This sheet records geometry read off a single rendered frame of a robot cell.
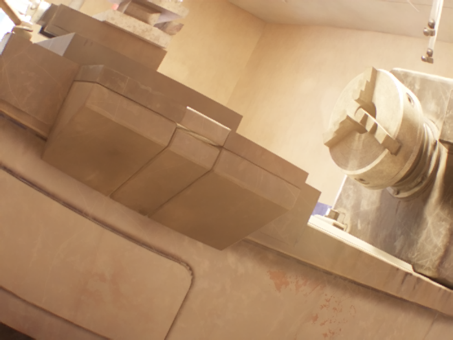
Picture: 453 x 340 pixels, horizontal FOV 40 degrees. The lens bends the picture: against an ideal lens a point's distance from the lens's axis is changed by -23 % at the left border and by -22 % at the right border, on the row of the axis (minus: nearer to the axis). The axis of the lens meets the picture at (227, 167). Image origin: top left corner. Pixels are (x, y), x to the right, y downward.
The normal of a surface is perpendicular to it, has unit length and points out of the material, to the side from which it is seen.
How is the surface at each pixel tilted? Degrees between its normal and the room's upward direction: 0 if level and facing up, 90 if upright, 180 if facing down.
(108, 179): 141
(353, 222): 90
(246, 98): 90
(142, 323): 90
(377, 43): 90
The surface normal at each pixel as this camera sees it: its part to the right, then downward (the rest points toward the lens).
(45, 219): 0.48, 0.16
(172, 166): -0.02, 0.80
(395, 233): -0.77, -0.40
